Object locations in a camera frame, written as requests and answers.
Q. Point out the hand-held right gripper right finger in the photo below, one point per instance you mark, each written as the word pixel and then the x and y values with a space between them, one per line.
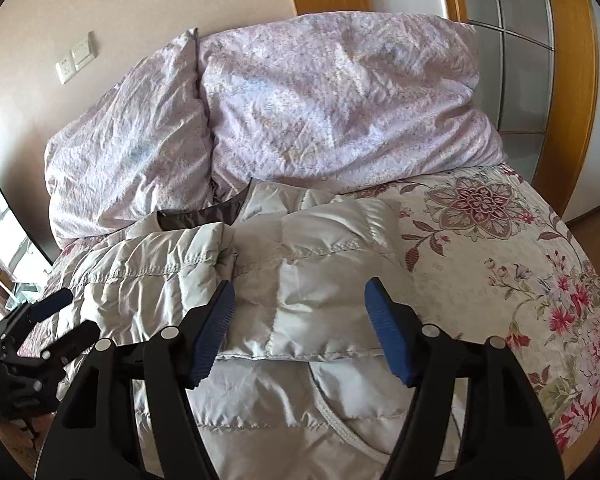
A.
pixel 387 335

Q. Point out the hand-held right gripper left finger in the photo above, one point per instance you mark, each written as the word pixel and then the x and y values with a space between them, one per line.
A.
pixel 212 335

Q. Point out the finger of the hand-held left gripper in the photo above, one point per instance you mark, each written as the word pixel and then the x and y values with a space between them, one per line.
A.
pixel 55 304
pixel 77 337

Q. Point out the white pillow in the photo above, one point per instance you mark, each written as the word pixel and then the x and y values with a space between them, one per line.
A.
pixel 305 260

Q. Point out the window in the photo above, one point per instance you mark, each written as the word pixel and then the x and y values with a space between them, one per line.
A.
pixel 0 230

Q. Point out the floral bedspread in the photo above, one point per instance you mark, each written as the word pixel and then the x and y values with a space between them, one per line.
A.
pixel 480 260

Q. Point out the pink floral pillow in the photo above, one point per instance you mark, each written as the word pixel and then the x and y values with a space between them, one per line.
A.
pixel 130 150
pixel 340 100

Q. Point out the frosted glass sliding door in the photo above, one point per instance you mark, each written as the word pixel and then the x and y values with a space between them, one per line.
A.
pixel 515 60

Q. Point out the white wall socket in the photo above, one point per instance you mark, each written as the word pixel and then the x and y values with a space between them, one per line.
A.
pixel 64 71

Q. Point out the white wall switch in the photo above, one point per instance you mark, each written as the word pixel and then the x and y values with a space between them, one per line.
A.
pixel 82 50

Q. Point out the wide wooden door frame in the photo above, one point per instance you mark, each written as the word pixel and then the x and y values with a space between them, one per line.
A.
pixel 575 85

